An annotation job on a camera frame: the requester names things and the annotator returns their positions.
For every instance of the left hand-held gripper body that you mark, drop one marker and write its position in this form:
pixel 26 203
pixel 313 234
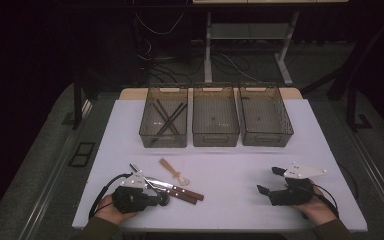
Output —
pixel 130 200

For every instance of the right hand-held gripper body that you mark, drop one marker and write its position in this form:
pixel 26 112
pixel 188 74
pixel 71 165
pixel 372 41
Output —
pixel 295 195

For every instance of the smoked translucent plastic bin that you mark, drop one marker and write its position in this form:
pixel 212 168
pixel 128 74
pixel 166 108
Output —
pixel 263 116
pixel 173 141
pixel 215 116

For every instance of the black chopstick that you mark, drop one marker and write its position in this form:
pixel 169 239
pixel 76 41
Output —
pixel 176 110
pixel 180 112

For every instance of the person's left hand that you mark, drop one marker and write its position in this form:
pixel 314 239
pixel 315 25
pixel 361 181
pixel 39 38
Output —
pixel 111 213

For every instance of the person's right hand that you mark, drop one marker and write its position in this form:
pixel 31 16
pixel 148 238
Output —
pixel 318 211

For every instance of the white foam board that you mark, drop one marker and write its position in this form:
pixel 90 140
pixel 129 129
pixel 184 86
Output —
pixel 246 213

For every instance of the black metal stand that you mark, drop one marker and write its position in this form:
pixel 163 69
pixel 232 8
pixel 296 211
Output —
pixel 77 106
pixel 351 106

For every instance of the grey metal leg desk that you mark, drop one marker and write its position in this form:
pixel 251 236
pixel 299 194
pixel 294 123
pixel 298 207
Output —
pixel 207 50

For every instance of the aluminium floor rail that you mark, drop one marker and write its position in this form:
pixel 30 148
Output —
pixel 380 186
pixel 45 196

